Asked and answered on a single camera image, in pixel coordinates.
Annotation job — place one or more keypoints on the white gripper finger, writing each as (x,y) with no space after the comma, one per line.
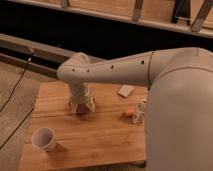
(91,106)
(73,107)

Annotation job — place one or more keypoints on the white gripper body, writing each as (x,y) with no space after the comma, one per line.
(80,94)

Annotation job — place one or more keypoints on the orange pepper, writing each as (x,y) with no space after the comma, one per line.
(128,113)

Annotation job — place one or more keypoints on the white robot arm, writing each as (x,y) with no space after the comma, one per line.
(179,107)

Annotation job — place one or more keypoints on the dark brown bowl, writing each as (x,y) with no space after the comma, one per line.
(82,109)

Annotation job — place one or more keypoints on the wooden table board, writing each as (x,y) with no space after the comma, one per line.
(97,138)

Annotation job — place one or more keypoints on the white sponge block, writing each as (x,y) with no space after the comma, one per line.
(125,91)

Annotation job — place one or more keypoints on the white paper cup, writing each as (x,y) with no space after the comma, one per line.
(44,139)

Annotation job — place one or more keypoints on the white plastic toy figure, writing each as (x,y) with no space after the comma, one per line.
(139,112)

